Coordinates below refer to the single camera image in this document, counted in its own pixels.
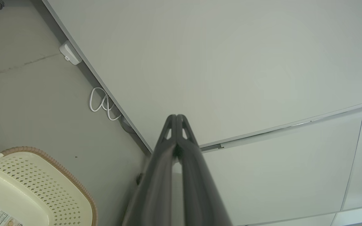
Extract white wall plug box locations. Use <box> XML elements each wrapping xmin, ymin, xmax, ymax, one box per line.
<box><xmin>59</xmin><ymin>40</ymin><xmax>83</xmax><ymax>66</ymax></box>

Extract white floor cable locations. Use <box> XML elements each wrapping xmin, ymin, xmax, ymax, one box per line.
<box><xmin>89</xmin><ymin>87</ymin><xmax>122</xmax><ymax>121</ymax></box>

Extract long grey partition foot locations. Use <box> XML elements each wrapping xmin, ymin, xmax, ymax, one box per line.
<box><xmin>119</xmin><ymin>116</ymin><xmax>136</xmax><ymax>134</ymax></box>

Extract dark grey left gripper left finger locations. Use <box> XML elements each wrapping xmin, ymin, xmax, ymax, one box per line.
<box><xmin>121</xmin><ymin>114</ymin><xmax>178</xmax><ymax>226</ymax></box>

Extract cream perforated laundry basket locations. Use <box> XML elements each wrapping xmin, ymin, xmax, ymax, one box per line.
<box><xmin>0</xmin><ymin>146</ymin><xmax>98</xmax><ymax>226</ymax></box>

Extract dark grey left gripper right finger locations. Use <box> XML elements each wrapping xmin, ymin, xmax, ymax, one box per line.
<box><xmin>176</xmin><ymin>114</ymin><xmax>233</xmax><ymax>226</ymax></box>

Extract wide white partition panel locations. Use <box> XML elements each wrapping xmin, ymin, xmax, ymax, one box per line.
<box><xmin>42</xmin><ymin>0</ymin><xmax>362</xmax><ymax>155</ymax></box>

